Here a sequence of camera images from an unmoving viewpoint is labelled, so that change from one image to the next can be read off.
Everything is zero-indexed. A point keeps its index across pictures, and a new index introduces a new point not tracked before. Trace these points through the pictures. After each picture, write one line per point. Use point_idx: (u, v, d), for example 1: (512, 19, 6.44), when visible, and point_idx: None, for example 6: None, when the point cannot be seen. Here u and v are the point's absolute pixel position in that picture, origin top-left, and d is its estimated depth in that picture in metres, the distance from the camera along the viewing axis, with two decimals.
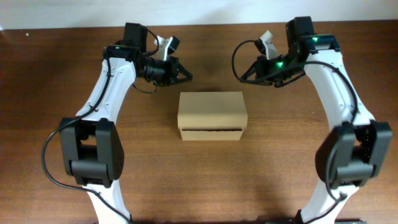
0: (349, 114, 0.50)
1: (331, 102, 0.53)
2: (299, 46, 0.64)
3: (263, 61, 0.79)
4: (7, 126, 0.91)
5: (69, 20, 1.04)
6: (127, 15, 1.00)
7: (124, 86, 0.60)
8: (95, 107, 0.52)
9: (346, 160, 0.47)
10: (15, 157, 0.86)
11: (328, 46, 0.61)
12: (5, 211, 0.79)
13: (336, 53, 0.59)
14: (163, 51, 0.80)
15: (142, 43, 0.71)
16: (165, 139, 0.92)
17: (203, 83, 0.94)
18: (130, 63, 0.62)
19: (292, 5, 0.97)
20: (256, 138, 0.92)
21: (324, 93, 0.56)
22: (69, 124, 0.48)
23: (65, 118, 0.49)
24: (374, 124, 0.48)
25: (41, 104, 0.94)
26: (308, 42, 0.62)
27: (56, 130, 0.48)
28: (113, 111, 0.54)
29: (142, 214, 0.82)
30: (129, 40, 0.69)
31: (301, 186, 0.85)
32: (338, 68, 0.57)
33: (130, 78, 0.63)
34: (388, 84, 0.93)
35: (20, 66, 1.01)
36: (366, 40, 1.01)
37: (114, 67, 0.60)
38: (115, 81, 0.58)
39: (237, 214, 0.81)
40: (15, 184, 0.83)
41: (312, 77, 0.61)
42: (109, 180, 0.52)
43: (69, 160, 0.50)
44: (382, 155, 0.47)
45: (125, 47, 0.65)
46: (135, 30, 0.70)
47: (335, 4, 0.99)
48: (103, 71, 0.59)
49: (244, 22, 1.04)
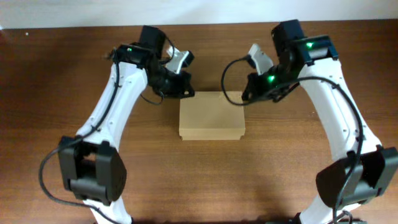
0: (354, 141, 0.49)
1: (334, 126, 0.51)
2: (291, 55, 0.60)
3: (254, 79, 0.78)
4: (6, 126, 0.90)
5: (68, 19, 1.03)
6: (127, 14, 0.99)
7: (131, 98, 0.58)
8: (97, 127, 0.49)
9: (353, 186, 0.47)
10: (14, 157, 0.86)
11: (324, 51, 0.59)
12: (5, 212, 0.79)
13: (334, 63, 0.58)
14: (177, 62, 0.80)
15: (158, 47, 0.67)
16: (165, 139, 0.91)
17: (203, 82, 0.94)
18: (142, 71, 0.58)
19: (293, 5, 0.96)
20: (256, 138, 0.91)
21: (325, 116, 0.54)
22: (68, 146, 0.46)
23: (65, 139, 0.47)
24: (381, 150, 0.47)
25: (40, 104, 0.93)
26: (303, 51, 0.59)
27: (56, 152, 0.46)
28: (117, 130, 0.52)
29: (142, 214, 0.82)
30: (145, 43, 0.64)
31: (301, 187, 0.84)
32: (339, 84, 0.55)
33: (139, 88, 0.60)
34: (388, 84, 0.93)
35: (19, 66, 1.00)
36: (367, 39, 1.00)
37: (122, 76, 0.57)
38: (122, 94, 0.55)
39: (237, 214, 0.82)
40: (14, 185, 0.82)
41: (311, 92, 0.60)
42: (108, 201, 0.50)
43: (68, 178, 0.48)
44: (388, 180, 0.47)
45: (140, 49, 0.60)
46: (152, 32, 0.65)
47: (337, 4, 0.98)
48: (112, 80, 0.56)
49: (244, 21, 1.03)
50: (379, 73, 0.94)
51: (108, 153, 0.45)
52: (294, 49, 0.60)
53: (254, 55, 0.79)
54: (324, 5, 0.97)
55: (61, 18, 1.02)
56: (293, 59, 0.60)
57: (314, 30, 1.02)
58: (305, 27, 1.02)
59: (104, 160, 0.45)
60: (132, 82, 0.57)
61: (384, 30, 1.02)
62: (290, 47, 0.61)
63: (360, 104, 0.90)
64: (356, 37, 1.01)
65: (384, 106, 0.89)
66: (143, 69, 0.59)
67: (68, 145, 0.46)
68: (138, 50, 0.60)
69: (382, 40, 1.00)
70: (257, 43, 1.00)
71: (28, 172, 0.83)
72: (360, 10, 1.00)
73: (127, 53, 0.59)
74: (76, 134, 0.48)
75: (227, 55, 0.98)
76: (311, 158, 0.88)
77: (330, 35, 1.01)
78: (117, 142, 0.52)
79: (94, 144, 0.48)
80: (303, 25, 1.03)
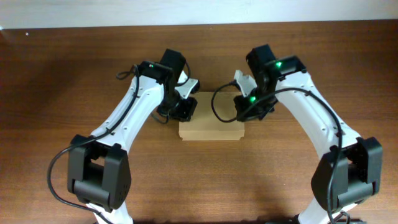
0: (333, 136, 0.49)
1: (314, 129, 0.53)
2: (264, 74, 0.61)
3: (238, 98, 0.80)
4: (7, 126, 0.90)
5: (69, 20, 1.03)
6: (127, 15, 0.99)
7: (147, 110, 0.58)
8: (111, 130, 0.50)
9: (344, 183, 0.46)
10: (15, 157, 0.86)
11: (294, 69, 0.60)
12: (5, 211, 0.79)
13: (304, 76, 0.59)
14: (186, 89, 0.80)
15: (178, 70, 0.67)
16: (165, 139, 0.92)
17: (203, 83, 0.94)
18: (160, 86, 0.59)
19: (293, 5, 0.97)
20: (257, 138, 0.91)
21: (305, 119, 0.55)
22: (81, 145, 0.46)
23: (78, 137, 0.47)
24: (362, 142, 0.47)
25: (40, 104, 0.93)
26: (273, 70, 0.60)
27: (68, 149, 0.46)
28: (129, 136, 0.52)
29: (142, 214, 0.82)
30: (165, 63, 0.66)
31: (301, 187, 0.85)
32: (310, 90, 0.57)
33: (155, 99, 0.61)
34: (388, 85, 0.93)
35: (20, 66, 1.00)
36: (367, 40, 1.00)
37: (142, 86, 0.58)
38: (139, 102, 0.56)
39: (237, 214, 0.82)
40: (15, 185, 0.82)
41: (285, 102, 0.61)
42: (109, 208, 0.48)
43: (73, 178, 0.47)
44: (377, 170, 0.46)
45: (160, 66, 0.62)
46: (174, 56, 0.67)
47: (337, 4, 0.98)
48: (131, 90, 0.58)
49: (244, 22, 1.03)
50: (378, 73, 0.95)
51: (117, 156, 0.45)
52: (266, 70, 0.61)
53: (239, 80, 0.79)
54: (324, 5, 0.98)
55: (62, 18, 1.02)
56: (267, 80, 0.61)
57: (314, 30, 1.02)
58: (305, 27, 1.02)
59: (114, 163, 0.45)
60: (149, 95, 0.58)
61: (385, 30, 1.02)
62: (262, 69, 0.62)
63: (361, 104, 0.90)
64: (355, 37, 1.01)
65: (385, 107, 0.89)
66: (161, 84, 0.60)
67: (79, 144, 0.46)
68: (158, 68, 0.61)
69: (383, 40, 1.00)
70: (257, 43, 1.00)
71: (29, 172, 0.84)
72: (360, 11, 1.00)
73: (147, 69, 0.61)
74: (89, 134, 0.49)
75: (227, 55, 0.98)
76: (311, 159, 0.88)
77: (331, 35, 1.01)
78: (128, 148, 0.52)
79: (106, 146, 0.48)
80: (303, 25, 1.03)
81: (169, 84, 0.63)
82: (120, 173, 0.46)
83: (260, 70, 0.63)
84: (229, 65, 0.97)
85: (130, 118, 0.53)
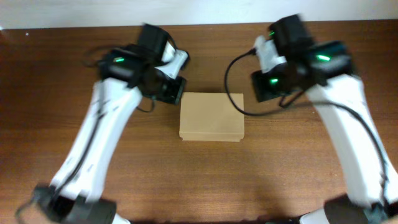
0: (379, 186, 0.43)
1: (352, 167, 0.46)
2: (301, 66, 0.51)
3: (260, 76, 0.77)
4: (10, 128, 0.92)
5: (66, 20, 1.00)
6: (125, 15, 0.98)
7: (119, 124, 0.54)
8: (74, 174, 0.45)
9: None
10: (19, 158, 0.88)
11: (344, 63, 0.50)
12: (13, 211, 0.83)
13: (349, 81, 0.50)
14: (173, 65, 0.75)
15: (157, 51, 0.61)
16: (165, 139, 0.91)
17: (203, 83, 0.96)
18: (130, 91, 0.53)
19: (298, 6, 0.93)
20: (257, 138, 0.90)
21: (343, 149, 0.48)
22: (44, 199, 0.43)
23: (39, 190, 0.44)
24: None
25: (41, 106, 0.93)
26: (314, 62, 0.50)
27: (32, 203, 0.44)
28: (102, 164, 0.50)
29: (143, 213, 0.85)
30: (142, 47, 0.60)
31: (301, 187, 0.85)
32: (359, 112, 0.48)
33: (127, 108, 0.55)
34: (384, 88, 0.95)
35: (21, 67, 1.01)
36: (367, 40, 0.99)
37: (107, 100, 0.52)
38: (106, 122, 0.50)
39: (237, 214, 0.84)
40: (20, 185, 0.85)
41: (326, 113, 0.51)
42: None
43: None
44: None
45: (135, 55, 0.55)
46: (150, 34, 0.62)
47: (346, 4, 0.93)
48: (94, 108, 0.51)
49: (244, 22, 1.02)
50: (374, 75, 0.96)
51: (86, 206, 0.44)
52: (305, 61, 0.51)
53: (259, 46, 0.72)
54: (331, 6, 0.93)
55: (61, 19, 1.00)
56: (304, 73, 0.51)
57: (315, 31, 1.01)
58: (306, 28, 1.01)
59: (83, 214, 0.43)
60: (118, 107, 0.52)
61: (387, 30, 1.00)
62: (301, 59, 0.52)
63: None
64: (356, 38, 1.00)
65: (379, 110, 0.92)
66: (132, 88, 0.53)
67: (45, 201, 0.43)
68: (133, 57, 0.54)
69: (384, 41, 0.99)
70: None
71: (34, 173, 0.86)
72: (365, 13, 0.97)
73: (112, 62, 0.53)
74: (52, 182, 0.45)
75: (227, 56, 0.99)
76: (310, 159, 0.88)
77: (332, 35, 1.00)
78: (102, 175, 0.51)
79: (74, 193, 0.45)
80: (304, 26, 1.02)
81: (147, 76, 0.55)
82: (94, 216, 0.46)
83: (296, 59, 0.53)
84: (229, 65, 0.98)
85: (97, 150, 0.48)
